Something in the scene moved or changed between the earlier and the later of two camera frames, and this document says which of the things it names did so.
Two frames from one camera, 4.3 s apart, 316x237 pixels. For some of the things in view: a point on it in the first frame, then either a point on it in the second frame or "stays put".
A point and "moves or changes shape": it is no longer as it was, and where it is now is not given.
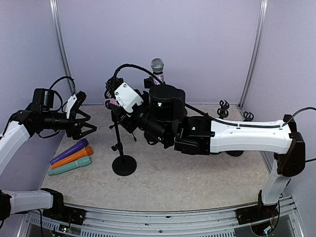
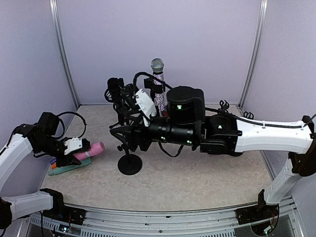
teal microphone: x=82 y=163 stays put
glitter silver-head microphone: x=157 y=65 stays put
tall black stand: x=123 y=165 moves or changes shape
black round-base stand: x=248 y=117 stays put
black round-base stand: x=223 y=112 stays put
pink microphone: x=112 y=101 -> x=96 y=148
